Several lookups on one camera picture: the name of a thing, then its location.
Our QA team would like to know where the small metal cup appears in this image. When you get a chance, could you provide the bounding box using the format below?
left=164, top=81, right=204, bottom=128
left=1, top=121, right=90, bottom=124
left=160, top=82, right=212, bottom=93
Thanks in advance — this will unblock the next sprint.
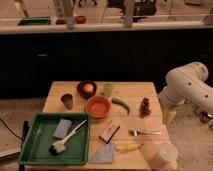
left=61, top=94, right=73, bottom=110

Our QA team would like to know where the green pepper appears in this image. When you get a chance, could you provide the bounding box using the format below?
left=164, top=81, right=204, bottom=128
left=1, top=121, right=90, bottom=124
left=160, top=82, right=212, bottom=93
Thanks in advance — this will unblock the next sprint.
left=111, top=98, right=130, bottom=115

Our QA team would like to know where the orange egg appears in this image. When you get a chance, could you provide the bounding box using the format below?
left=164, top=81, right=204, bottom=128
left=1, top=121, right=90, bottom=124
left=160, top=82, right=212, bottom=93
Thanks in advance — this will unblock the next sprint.
left=83, top=83, right=94, bottom=93

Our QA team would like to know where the grey blue cloth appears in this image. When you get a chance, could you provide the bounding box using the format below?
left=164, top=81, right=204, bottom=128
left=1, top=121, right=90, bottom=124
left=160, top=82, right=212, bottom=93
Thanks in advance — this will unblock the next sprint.
left=89, top=143, right=115, bottom=164

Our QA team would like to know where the metal fork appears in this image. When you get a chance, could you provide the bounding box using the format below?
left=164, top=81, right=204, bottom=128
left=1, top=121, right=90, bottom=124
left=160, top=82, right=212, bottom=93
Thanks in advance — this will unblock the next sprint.
left=128, top=130, right=161, bottom=137

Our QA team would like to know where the light green plastic cup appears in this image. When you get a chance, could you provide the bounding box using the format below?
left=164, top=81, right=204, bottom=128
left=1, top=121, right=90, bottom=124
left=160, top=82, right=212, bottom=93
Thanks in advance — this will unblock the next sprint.
left=102, top=83, right=113, bottom=97

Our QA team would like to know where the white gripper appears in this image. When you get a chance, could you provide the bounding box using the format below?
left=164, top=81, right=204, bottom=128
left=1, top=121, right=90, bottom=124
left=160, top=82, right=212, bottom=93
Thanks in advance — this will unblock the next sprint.
left=158, top=92, right=178, bottom=125

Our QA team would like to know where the yellow banana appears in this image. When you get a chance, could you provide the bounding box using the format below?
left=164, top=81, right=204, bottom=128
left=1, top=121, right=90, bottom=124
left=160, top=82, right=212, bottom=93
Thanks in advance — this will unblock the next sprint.
left=116, top=143, right=142, bottom=153

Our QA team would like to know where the dark brown bowl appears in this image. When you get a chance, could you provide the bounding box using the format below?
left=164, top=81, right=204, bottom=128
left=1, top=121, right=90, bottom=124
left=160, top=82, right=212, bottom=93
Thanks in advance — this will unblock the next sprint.
left=77, top=80, right=97, bottom=99

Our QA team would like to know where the blue sponge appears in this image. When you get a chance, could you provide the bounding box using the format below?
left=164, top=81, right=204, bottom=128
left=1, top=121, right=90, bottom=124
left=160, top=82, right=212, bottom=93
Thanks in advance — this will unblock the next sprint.
left=53, top=119, right=72, bottom=139

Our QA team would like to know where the black cable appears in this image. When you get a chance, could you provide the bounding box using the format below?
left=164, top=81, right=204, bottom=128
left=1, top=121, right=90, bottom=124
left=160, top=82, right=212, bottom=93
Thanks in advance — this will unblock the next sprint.
left=0, top=117, right=25, bottom=142

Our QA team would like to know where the wooden block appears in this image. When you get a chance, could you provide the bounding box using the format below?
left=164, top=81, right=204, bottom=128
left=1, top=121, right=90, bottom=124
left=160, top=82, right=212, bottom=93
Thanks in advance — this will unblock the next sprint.
left=99, top=120, right=120, bottom=143

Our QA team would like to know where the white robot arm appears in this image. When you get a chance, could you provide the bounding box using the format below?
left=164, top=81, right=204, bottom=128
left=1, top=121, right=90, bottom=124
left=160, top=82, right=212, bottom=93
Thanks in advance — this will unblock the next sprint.
left=158, top=62, right=213, bottom=125

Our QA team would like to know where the white dish brush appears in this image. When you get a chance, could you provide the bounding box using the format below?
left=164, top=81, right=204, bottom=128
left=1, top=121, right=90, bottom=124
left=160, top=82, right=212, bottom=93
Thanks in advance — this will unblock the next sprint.
left=48, top=120, right=86, bottom=155

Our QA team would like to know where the brown pine cone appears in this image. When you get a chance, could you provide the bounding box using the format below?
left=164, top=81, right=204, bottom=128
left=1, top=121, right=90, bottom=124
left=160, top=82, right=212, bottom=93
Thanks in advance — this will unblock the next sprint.
left=140, top=97, right=151, bottom=117

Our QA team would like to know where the background red bowl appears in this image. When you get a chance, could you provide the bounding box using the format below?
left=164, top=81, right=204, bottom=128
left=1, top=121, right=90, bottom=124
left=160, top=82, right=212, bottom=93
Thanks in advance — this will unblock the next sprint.
left=75, top=16, right=86, bottom=24

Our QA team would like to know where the background green tray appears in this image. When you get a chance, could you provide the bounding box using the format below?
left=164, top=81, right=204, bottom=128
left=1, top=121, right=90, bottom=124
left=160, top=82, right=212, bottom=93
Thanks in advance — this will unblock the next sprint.
left=18, top=17, right=51, bottom=26

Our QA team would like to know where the orange clay bowl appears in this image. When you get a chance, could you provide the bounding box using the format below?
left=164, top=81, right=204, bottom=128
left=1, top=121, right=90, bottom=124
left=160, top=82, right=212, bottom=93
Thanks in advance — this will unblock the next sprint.
left=85, top=96, right=111, bottom=119

